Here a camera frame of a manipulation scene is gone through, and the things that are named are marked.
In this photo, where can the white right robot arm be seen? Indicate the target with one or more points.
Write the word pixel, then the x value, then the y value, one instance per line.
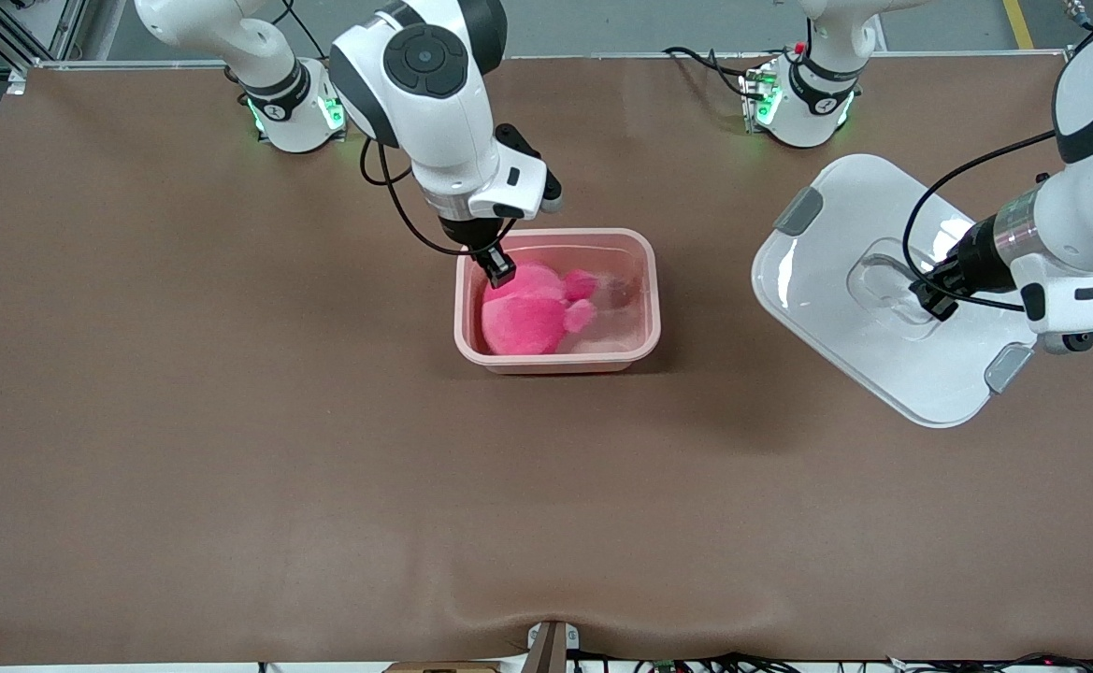
pixel 434 103

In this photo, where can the pink plastic storage box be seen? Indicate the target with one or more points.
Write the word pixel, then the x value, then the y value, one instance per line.
pixel 625 336

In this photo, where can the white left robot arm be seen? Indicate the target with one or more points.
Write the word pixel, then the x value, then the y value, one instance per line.
pixel 1088 215

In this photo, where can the white box lid grey latches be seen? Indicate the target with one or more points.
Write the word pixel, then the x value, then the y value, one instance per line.
pixel 836 280

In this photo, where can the pink plush toy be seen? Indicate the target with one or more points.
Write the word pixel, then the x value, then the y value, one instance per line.
pixel 527 322

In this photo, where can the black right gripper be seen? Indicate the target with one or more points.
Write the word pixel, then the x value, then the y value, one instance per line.
pixel 473 235

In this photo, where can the brown table cover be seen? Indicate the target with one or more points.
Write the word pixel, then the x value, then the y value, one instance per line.
pixel 546 514

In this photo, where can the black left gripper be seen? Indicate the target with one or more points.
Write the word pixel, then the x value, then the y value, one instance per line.
pixel 974 256

